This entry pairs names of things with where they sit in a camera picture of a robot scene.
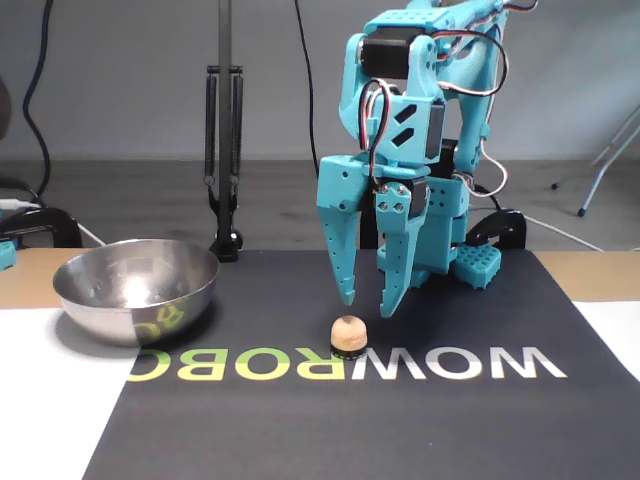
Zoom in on black cable with white plug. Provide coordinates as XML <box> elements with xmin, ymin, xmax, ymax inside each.
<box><xmin>0</xmin><ymin>175</ymin><xmax>44</xmax><ymax>211</ymax></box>

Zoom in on white folding rack legs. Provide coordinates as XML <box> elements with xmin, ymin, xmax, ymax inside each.
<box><xmin>549</xmin><ymin>104</ymin><xmax>640</xmax><ymax>217</ymax></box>

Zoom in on teal leader arm base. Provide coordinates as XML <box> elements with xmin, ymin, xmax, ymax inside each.
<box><xmin>0</xmin><ymin>238</ymin><xmax>19</xmax><ymax>272</ymax></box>

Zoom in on metal bowl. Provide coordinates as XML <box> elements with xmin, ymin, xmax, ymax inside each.
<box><xmin>52</xmin><ymin>238</ymin><xmax>221</xmax><ymax>349</ymax></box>

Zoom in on black table clamp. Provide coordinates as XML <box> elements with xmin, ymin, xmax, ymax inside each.
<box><xmin>467</xmin><ymin>208</ymin><xmax>527</xmax><ymax>250</ymax></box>
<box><xmin>0</xmin><ymin>207</ymin><xmax>84</xmax><ymax>250</ymax></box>
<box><xmin>359</xmin><ymin>202</ymin><xmax>382</xmax><ymax>250</ymax></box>

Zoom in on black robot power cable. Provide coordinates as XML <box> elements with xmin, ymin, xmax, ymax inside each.
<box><xmin>469</xmin><ymin>182</ymin><xmax>503</xmax><ymax>214</ymax></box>

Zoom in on dark blue hanging cable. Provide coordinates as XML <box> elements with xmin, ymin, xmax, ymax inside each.
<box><xmin>22</xmin><ymin>0</ymin><xmax>55</xmax><ymax>201</ymax></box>

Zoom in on black mat with WOWROBO print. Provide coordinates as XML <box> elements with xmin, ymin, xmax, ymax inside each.
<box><xmin>82</xmin><ymin>248</ymin><xmax>640</xmax><ymax>480</ymax></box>

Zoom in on thin black hanging cable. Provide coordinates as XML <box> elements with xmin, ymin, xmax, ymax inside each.
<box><xmin>293</xmin><ymin>0</ymin><xmax>321</xmax><ymax>166</ymax></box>

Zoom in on red white black servo wires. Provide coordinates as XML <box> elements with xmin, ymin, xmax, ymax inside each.
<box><xmin>362</xmin><ymin>0</ymin><xmax>541</xmax><ymax>199</ymax></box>

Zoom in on teal gripper black servo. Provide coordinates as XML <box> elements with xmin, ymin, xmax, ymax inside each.
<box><xmin>316</xmin><ymin>153</ymin><xmax>432</xmax><ymax>320</ymax></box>

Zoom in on black spring lamp stand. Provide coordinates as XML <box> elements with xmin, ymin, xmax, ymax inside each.
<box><xmin>203</xmin><ymin>0</ymin><xmax>246</xmax><ymax>264</ymax></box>

